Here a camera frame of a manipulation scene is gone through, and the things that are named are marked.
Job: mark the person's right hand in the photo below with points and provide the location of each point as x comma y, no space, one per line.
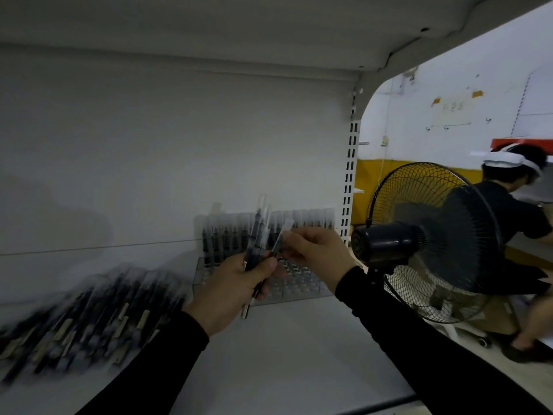
324,259

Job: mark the person's left hand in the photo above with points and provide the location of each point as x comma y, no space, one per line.
224,293

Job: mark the person's right thumb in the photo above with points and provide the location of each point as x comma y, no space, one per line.
293,254

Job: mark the person's left thumb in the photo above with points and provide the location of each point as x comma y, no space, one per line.
261,265

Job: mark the single clear capped black pen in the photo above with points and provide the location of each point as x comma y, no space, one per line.
281,235

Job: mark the bundle of black capped pens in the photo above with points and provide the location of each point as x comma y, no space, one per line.
258,229

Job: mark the person's right forearm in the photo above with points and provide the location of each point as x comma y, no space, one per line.
423,354

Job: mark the person's left forearm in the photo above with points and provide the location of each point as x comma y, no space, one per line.
151,371

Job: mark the clear plastic pen rack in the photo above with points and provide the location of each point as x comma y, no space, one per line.
302,285

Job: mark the row of upright black pens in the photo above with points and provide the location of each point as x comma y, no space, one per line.
224,237

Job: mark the white slotted shelf upright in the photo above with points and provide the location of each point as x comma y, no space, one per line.
350,181

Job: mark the black standing fan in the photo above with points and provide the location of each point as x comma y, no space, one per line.
436,237

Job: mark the loose pile of black pens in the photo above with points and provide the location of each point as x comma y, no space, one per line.
86,319

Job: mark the white chair base with casters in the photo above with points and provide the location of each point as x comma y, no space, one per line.
468,331

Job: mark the paper notice with orange tape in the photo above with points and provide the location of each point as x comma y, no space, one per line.
452,110

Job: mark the white head-worn device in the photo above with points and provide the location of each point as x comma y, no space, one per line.
509,159

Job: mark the white overhead shelf board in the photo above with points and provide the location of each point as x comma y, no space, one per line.
216,25

